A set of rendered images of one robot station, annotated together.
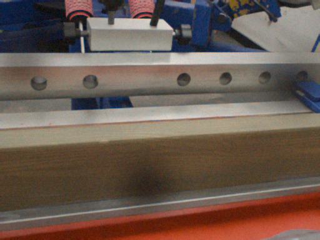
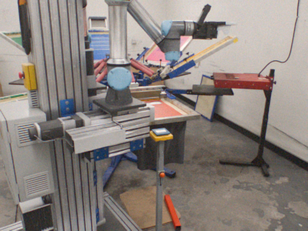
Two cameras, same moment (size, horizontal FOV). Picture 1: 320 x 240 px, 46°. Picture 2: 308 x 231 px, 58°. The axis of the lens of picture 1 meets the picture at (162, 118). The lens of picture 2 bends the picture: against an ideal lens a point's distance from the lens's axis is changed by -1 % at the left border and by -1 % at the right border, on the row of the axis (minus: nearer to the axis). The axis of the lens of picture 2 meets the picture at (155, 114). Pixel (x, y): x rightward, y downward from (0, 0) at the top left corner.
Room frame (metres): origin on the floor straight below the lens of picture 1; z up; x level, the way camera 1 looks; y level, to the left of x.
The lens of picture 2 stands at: (-2.27, -0.02, 1.69)
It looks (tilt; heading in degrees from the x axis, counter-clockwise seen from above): 18 degrees down; 357
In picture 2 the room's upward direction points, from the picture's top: 1 degrees clockwise
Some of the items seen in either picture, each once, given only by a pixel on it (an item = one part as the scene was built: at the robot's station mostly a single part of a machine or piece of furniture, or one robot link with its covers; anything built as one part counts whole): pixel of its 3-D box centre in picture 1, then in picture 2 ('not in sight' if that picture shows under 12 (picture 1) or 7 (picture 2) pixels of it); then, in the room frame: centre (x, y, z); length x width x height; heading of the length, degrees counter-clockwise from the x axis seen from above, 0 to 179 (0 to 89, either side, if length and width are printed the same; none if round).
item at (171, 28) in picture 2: not in sight; (173, 28); (-0.86, -0.18, 1.65); 0.11 x 0.08 x 0.09; 96
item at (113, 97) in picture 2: not in sight; (119, 92); (-0.75, 0.10, 1.31); 0.15 x 0.15 x 0.10
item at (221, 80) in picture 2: not in sight; (240, 80); (0.81, -1.15, 1.06); 0.61 x 0.46 x 0.12; 78
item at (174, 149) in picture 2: not in sight; (160, 144); (-0.18, -0.19, 0.74); 0.45 x 0.03 x 0.43; 108
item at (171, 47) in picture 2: not in sight; (171, 48); (-0.84, -0.18, 1.56); 0.11 x 0.08 x 0.11; 6
